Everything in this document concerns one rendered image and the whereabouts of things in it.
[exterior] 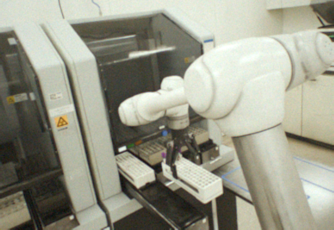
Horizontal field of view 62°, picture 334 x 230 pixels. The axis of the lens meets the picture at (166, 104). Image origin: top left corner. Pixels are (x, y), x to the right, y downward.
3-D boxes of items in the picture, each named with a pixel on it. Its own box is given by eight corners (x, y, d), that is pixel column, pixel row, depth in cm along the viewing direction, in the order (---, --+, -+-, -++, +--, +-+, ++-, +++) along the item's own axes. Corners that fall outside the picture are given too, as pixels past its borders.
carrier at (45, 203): (66, 201, 127) (63, 189, 125) (67, 202, 125) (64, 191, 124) (39, 212, 121) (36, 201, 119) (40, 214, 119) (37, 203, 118)
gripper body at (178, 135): (175, 131, 111) (178, 152, 114) (192, 125, 115) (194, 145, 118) (165, 127, 117) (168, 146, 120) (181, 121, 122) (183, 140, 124)
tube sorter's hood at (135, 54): (83, 127, 176) (59, 24, 157) (162, 102, 207) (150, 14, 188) (117, 154, 134) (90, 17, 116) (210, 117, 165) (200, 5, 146)
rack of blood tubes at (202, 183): (163, 174, 131) (160, 162, 129) (179, 166, 136) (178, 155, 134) (204, 204, 106) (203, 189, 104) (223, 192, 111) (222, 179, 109)
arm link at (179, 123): (192, 112, 113) (194, 126, 115) (179, 108, 121) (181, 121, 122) (174, 118, 109) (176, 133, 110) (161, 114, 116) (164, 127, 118)
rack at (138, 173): (113, 167, 155) (110, 157, 153) (128, 161, 160) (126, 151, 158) (138, 190, 131) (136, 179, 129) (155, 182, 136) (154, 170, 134)
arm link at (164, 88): (180, 107, 122) (154, 115, 116) (176, 72, 117) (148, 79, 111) (195, 112, 113) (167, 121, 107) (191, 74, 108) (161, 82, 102)
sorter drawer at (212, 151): (144, 133, 214) (142, 122, 212) (158, 127, 221) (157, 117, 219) (207, 167, 156) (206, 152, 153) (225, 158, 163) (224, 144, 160)
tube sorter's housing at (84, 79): (76, 223, 236) (24, 27, 189) (158, 182, 279) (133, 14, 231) (135, 325, 150) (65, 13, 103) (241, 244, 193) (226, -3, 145)
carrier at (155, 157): (166, 157, 155) (164, 147, 153) (167, 158, 154) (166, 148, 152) (148, 164, 149) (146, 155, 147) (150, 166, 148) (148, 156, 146)
